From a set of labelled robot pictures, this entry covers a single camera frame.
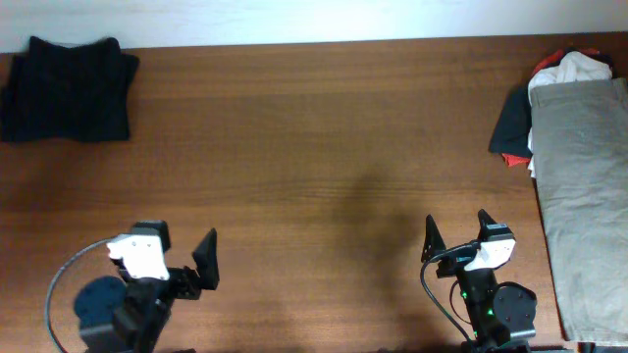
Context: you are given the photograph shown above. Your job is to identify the black trousers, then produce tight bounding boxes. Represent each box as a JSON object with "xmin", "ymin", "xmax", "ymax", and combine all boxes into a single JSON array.
[{"xmin": 1, "ymin": 36, "xmax": 140, "ymax": 143}]

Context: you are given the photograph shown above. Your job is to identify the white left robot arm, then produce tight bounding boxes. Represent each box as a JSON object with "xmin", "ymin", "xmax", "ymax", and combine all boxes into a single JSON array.
[{"xmin": 74, "ymin": 221, "xmax": 220, "ymax": 353}]

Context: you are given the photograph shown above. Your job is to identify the grey folded trousers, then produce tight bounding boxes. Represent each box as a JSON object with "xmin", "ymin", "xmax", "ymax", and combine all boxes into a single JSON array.
[{"xmin": 531, "ymin": 78, "xmax": 627, "ymax": 346}]

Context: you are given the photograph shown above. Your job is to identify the black garment in pile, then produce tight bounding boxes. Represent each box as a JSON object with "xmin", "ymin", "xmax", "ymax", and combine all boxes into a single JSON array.
[{"xmin": 489, "ymin": 85, "xmax": 532, "ymax": 158}]

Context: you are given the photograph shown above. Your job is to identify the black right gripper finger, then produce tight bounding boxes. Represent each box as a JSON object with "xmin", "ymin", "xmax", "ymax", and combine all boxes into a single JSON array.
[
  {"xmin": 478, "ymin": 209, "xmax": 508, "ymax": 241},
  {"xmin": 421, "ymin": 215, "xmax": 446, "ymax": 263}
]

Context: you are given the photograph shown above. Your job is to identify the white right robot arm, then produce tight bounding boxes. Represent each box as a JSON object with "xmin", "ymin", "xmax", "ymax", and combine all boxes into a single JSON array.
[{"xmin": 419, "ymin": 210, "xmax": 538, "ymax": 352}]

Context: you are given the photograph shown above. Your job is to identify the red garment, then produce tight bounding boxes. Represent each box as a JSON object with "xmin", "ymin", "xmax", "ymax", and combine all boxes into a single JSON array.
[{"xmin": 498, "ymin": 47, "xmax": 614, "ymax": 167}]

